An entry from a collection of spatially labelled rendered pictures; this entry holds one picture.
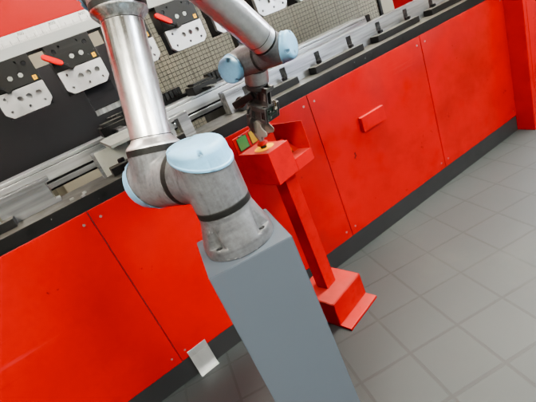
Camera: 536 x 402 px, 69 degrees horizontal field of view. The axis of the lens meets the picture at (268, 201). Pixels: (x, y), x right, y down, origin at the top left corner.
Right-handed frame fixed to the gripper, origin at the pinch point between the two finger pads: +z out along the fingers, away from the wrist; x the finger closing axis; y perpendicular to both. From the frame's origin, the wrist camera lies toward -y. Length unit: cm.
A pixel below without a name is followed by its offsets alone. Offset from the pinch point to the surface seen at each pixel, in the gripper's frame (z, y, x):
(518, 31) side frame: 12, 38, 177
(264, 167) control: 6.9, 6.0, -5.8
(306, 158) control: 10.4, 12.0, 10.3
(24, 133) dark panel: 6, -103, -43
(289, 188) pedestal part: 19.3, 10.0, 1.4
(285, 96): 0.3, -13.2, 31.0
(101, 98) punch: -15, -50, -26
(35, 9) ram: -45, -60, -32
